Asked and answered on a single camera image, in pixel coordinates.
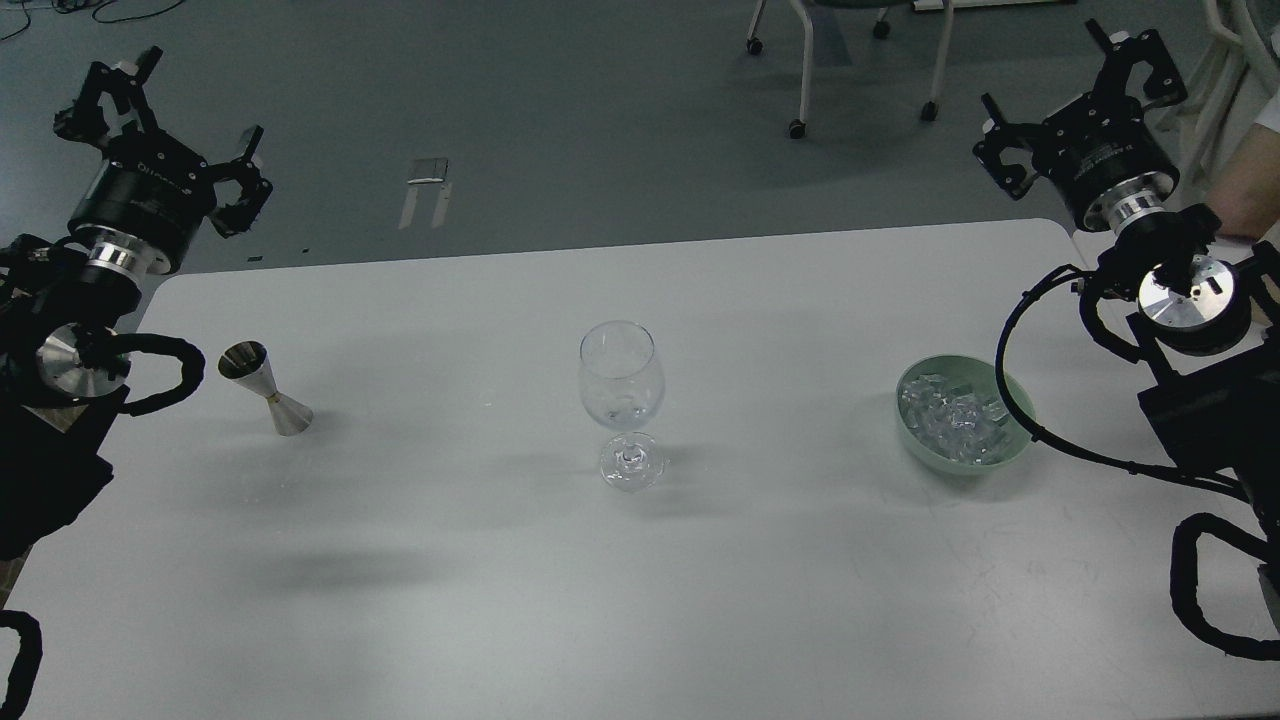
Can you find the silver floor plate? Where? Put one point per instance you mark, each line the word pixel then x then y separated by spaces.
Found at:
pixel 428 171

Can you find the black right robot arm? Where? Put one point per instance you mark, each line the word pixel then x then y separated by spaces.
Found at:
pixel 1206 328

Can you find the white rolling chair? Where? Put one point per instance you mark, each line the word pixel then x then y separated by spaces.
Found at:
pixel 824 44

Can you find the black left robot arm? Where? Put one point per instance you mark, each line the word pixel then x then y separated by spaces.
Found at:
pixel 68 373

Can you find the steel cocktail jigger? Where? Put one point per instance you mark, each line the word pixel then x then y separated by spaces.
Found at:
pixel 247 364

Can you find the white chair at right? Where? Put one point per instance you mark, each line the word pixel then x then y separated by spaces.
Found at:
pixel 1228 86

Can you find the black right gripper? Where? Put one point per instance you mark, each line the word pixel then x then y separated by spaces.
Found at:
pixel 1097 142

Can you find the clear wine glass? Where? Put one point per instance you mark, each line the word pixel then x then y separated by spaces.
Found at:
pixel 622 386

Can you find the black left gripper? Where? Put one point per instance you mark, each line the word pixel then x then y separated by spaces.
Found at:
pixel 140 200

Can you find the pile of clear ice cubes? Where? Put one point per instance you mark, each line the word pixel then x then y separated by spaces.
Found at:
pixel 955 421

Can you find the green bowl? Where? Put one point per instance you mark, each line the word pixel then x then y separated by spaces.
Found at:
pixel 984 377

